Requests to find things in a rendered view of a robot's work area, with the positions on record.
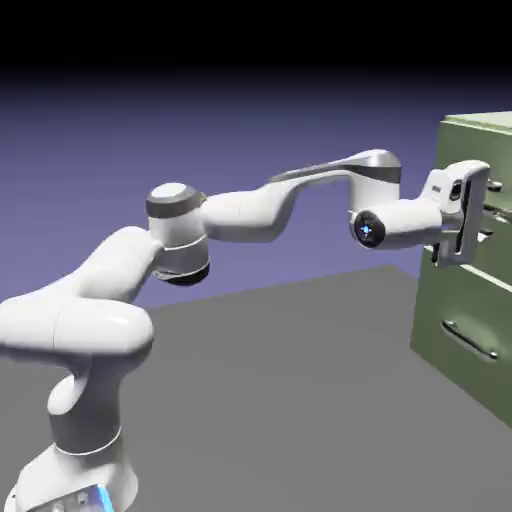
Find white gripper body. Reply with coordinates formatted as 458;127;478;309
436;159;492;269

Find green drawer front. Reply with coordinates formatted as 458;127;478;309
422;117;512;292
410;248;512;430

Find green cabinet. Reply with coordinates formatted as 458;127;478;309
410;111;512;430

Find silver curved drawer handle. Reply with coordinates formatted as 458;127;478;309
440;319;500;360
482;203;512;224

